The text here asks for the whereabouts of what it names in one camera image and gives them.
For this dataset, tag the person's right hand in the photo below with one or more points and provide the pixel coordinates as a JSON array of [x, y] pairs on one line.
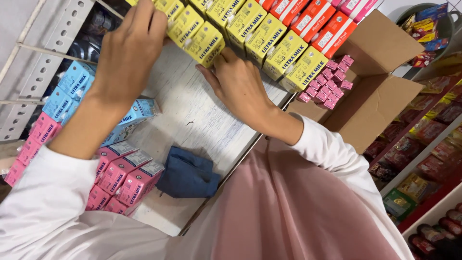
[[240, 90]]

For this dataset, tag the person's left hand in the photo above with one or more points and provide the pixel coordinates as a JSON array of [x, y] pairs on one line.
[[124, 57]]

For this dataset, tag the yellow milk carton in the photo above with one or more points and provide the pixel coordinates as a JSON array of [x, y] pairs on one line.
[[205, 45], [184, 26]]

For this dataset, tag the pack of clear water bottles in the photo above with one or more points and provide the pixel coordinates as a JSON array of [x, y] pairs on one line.
[[90, 36]]

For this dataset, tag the stack of light blue cartons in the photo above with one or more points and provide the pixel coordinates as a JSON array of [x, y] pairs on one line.
[[74, 79]]

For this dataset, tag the row of yellow cartons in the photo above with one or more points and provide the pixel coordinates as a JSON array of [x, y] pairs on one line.
[[285, 54]]

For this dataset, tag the pile of small pink cartons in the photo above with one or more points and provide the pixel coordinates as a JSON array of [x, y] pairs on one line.
[[326, 85]]

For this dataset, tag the red juice carton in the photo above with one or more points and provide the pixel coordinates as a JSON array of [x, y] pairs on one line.
[[288, 9], [334, 34], [265, 3], [312, 18]]

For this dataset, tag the blue folded cloth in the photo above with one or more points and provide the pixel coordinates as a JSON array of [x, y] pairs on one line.
[[187, 175]]

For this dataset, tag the stack of pink milk cartons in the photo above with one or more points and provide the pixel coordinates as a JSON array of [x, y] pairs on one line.
[[124, 173]]

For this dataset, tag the person's pink garment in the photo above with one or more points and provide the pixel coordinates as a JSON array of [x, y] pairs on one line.
[[288, 216]]

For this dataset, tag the brown cardboard box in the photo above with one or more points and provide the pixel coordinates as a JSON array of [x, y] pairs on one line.
[[375, 104]]

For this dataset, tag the pink white juice carton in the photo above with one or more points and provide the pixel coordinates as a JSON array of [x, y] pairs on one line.
[[355, 9]]

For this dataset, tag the person's white shirt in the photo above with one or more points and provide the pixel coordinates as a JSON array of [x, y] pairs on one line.
[[90, 238]]

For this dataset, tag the shelf rack of snack packets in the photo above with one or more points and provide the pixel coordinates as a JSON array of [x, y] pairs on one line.
[[426, 155]]

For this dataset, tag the green basin of snack packets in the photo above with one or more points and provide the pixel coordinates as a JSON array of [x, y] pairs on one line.
[[427, 29]]

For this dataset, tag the white perforated metal post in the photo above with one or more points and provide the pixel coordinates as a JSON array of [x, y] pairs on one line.
[[34, 90]]

